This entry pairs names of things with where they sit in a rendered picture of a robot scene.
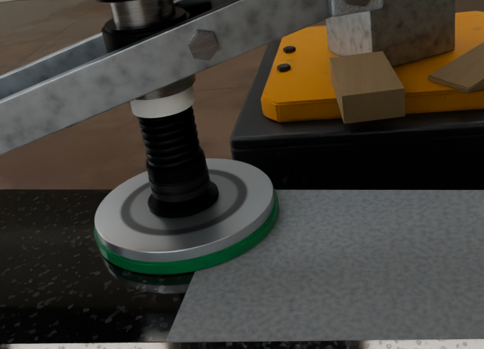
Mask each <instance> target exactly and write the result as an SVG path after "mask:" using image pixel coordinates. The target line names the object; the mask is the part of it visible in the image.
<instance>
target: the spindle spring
mask: <svg viewBox="0 0 484 349"><path fill-rule="evenodd" d="M193 113H194V110H193V108H192V106H191V107H190V108H188V109H186V110H184V111H183V112H179V113H177V114H172V115H170V116H166V117H158V118H143V117H137V118H138V119H139V120H140V121H139V126H140V128H141V131H140V133H141V134H142V135H143V142H144V143H145V145H144V148H145V150H146V156H147V158H148V164H149V165H150V166H152V167H154V168H160V169H169V168H178V167H180V166H184V165H186V164H188V163H190V162H192V161H193V160H194V159H195V158H197V157H198V155H199V154H200V151H201V146H200V140H199V138H198V131H197V130H196V129H197V125H196V123H195V116H194V115H193ZM180 116H181V117H180ZM177 117H180V118H178V119H176V118H177ZM172 119H175V120H173V121H170V122H166V121H169V120H172ZM159 122H166V123H162V124H151V123H159ZM181 124H182V126H180V127H178V126H179V125H181ZM175 127H177V128H175ZM172 128H175V129H172ZM169 129H172V130H169ZM162 130H168V131H165V132H153V131H162ZM184 131H185V132H184ZM183 132H184V133H183ZM181 133H182V134H181ZM178 134H180V135H178ZM175 135H178V136H176V137H172V136H175ZM167 137H172V138H169V139H164V140H155V139H161V138H167ZM184 140H185V141H184ZM182 141H183V142H182ZM179 142H181V143H179ZM177 143H179V144H178V145H174V144H177ZM169 145H173V146H171V147H166V148H157V147H164V146H169ZM185 148H186V149H185ZM183 149H184V150H183ZM180 150H182V151H180ZM177 151H179V152H177ZM174 152H177V153H174ZM168 153H173V154H169V155H161V154H168ZM155 154H160V155H155ZM184 157H185V158H184ZM181 158H183V159H181ZM178 159H181V160H178ZM173 160H178V161H174V162H170V163H159V162H169V161H173Z"/></svg>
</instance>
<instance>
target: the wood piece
mask: <svg viewBox="0 0 484 349"><path fill-rule="evenodd" d="M329 60H330V68H331V83H332V85H333V90H334V92H335V95H336V99H337V102H338V105H339V109H340V112H341V116H342V119H343V122H344V124H348V123H354V122H366V121H372V120H378V119H389V118H396V117H404V116H405V89H404V87H403V85H402V83H401V82H400V79H399V78H398V76H397V74H396V73H395V71H394V70H393V67H392V66H391V64H390V62H389V60H388V59H387V57H386V56H385V54H384V52H383V51H377V52H372V53H361V54H356V55H345V56H339V57H333V58H329Z"/></svg>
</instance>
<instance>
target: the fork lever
mask: <svg viewBox="0 0 484 349"><path fill-rule="evenodd" d="M203 1H210V3H211V6H212V9H211V10H209V11H207V12H204V13H202V14H199V15H197V16H195V17H192V18H190V19H188V20H185V21H183V22H180V23H178V24H175V25H174V26H172V27H169V28H167V29H164V30H162V31H160V32H157V33H155V34H153V35H150V36H148V37H145V38H143V39H141V40H138V41H136V42H134V43H131V44H129V45H126V46H124V47H121V48H120V49H118V50H115V51H113V52H110V53H108V54H107V50H106V47H105V44H104V38H103V35H102V32H100V33H98V34H96V35H93V36H91V37H88V38H86V39H85V40H82V41H80V42H77V43H75V44H73V45H70V46H68V47H65V48H63V49H61V50H59V51H56V52H54V53H51V54H49V55H46V56H45V57H43V58H40V59H38V60H35V61H33V62H31V63H28V64H27V65H24V66H22V67H19V68H17V69H14V70H13V71H10V72H8V73H5V74H3V75H1V76H0V155H3V154H5V153H8V152H10V151H12V150H15V149H17V148H20V147H22V146H24V145H27V144H29V143H31V142H34V141H36V140H39V139H41V138H43V137H46V136H48V135H51V134H53V133H55V132H58V131H60V130H63V129H65V128H67V127H70V126H72V125H74V124H77V123H79V122H82V121H84V120H86V119H89V118H91V117H94V116H96V115H98V114H101V113H103V112H106V111H108V110H110V109H113V108H115V107H117V106H120V105H122V104H125V103H127V102H129V101H132V100H134V99H136V98H139V97H141V96H144V95H146V94H149V93H151V92H153V91H156V90H158V89H161V88H163V87H165V86H168V85H170V84H172V83H175V82H177V81H180V80H182V79H184V78H187V77H189V76H192V75H194V74H196V73H199V72H201V71H204V70H206V69H208V68H211V67H213V66H215V65H218V64H220V63H223V62H225V61H227V60H230V59H232V58H235V57H237V56H239V55H242V54H244V53H247V52H249V51H251V50H254V49H256V48H258V47H261V46H263V45H265V44H268V43H270V42H273V41H275V40H278V39H280V38H282V37H285V36H287V35H290V34H292V33H294V32H296V31H299V30H302V29H304V28H306V27H309V26H311V25H313V24H316V23H318V22H321V21H323V20H325V19H328V18H330V17H332V16H331V15H330V13H329V10H328V0H175V1H174V6H181V5H185V4H193V3H198V2H203ZM344 1H345V3H346V4H348V5H355V6H366V5H367V4H368V3H369V1H370V0H344Z"/></svg>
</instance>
